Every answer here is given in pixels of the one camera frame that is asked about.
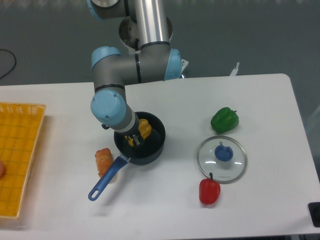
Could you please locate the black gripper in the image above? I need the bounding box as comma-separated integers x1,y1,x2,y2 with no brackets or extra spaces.
101,122,142,146

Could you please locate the yellow bell pepper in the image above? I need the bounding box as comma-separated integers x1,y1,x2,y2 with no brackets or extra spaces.
125,118,152,147

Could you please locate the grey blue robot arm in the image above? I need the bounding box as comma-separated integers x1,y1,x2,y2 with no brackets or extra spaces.
87,0,183,146

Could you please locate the red bell pepper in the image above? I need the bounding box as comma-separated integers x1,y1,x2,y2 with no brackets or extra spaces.
199,172,221,205

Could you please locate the green bell pepper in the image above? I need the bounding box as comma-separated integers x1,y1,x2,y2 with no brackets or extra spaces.
210,107,239,134

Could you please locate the dark blue saucepan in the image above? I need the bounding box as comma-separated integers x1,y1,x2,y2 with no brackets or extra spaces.
88,111,166,201

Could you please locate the orange croissant bread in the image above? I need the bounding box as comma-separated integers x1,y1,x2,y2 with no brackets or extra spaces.
94,148,114,179

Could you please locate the glass lid blue knob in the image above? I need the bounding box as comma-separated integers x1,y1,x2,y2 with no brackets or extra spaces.
196,135,248,184

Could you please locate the yellow woven basket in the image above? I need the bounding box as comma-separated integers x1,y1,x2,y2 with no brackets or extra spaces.
0,102,46,219

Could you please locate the orange item in basket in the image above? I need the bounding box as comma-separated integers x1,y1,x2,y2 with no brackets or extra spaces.
0,161,6,178

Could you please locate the black table corner device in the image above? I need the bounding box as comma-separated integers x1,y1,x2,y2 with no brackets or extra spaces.
308,202,320,228

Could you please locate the black cable on floor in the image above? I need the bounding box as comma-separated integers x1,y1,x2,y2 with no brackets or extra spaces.
0,48,17,80

